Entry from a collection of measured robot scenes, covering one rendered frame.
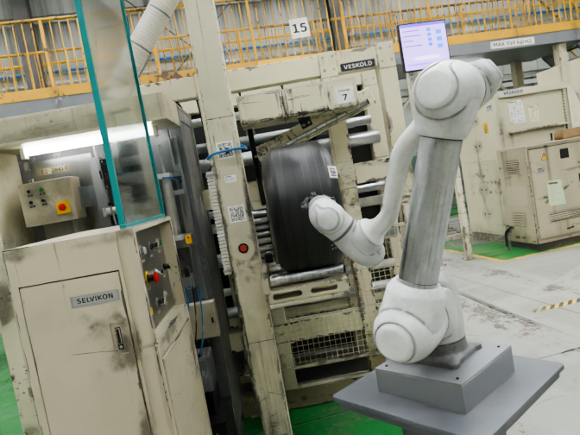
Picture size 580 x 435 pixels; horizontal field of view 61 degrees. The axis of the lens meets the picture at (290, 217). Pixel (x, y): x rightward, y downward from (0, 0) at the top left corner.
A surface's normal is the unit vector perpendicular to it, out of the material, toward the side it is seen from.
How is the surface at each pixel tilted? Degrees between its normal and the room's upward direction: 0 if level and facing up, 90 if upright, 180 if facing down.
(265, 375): 90
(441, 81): 85
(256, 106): 90
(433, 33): 90
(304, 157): 42
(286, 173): 56
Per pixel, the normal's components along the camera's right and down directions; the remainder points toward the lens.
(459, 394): -0.74, 0.18
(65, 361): 0.04, 0.07
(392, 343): -0.55, 0.26
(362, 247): -0.14, 0.43
